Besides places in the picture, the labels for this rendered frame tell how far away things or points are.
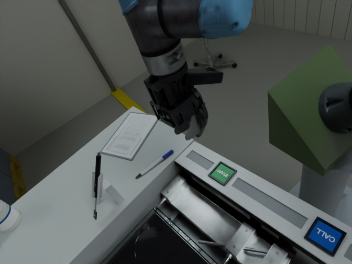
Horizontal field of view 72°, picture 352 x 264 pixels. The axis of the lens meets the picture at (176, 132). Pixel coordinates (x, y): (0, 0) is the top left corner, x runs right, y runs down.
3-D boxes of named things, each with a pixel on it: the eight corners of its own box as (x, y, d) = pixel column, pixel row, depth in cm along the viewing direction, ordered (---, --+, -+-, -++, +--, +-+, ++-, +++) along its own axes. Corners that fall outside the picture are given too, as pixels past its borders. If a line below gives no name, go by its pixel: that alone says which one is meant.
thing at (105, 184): (110, 216, 66) (83, 191, 57) (103, 208, 68) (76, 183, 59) (127, 199, 68) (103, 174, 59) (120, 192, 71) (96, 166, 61)
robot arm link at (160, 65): (161, 32, 46) (192, 37, 40) (168, 53, 49) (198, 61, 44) (132, 53, 43) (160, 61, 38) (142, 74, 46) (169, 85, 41)
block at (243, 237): (237, 260, 57) (235, 256, 55) (226, 250, 59) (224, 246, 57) (256, 234, 60) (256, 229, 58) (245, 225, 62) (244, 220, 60)
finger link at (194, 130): (185, 149, 58) (174, 122, 52) (201, 133, 60) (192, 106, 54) (194, 154, 56) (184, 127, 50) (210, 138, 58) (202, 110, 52)
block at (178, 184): (171, 203, 73) (167, 198, 71) (163, 197, 75) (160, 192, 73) (188, 184, 76) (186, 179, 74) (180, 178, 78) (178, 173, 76)
